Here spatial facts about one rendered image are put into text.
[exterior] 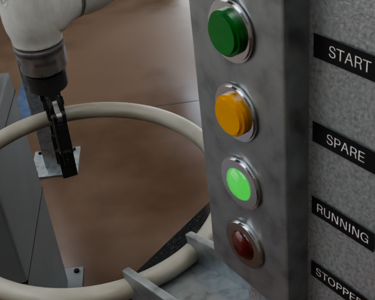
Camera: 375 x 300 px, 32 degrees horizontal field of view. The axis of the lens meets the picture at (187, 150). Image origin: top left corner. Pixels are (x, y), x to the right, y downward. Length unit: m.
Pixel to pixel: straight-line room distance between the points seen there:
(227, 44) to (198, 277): 0.63
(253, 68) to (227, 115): 0.04
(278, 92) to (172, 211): 2.15
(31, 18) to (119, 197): 1.54
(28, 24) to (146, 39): 2.72
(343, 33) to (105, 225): 2.19
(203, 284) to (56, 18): 0.52
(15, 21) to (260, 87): 0.82
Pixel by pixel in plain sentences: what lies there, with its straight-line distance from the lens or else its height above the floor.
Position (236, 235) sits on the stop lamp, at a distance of 0.43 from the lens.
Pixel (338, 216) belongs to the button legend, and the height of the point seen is 1.32.
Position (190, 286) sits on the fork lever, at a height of 0.90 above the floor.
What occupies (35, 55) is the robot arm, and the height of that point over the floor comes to 1.09.
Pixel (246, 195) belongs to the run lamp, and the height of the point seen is 1.32.
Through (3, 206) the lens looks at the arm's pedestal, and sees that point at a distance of 1.59.
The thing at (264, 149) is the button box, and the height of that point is 1.36.
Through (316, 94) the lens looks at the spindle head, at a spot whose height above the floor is 1.39.
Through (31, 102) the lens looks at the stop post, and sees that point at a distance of 2.67.
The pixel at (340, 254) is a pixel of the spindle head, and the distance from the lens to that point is 0.40.
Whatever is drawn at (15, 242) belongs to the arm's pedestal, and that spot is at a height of 0.53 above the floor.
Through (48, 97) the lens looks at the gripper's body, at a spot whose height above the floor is 1.00.
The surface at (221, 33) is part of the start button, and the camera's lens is 0.35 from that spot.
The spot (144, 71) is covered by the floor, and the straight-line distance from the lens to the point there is 3.48.
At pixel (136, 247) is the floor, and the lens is 2.35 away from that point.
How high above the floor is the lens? 1.57
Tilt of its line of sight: 34 degrees down
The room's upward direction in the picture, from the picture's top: 7 degrees counter-clockwise
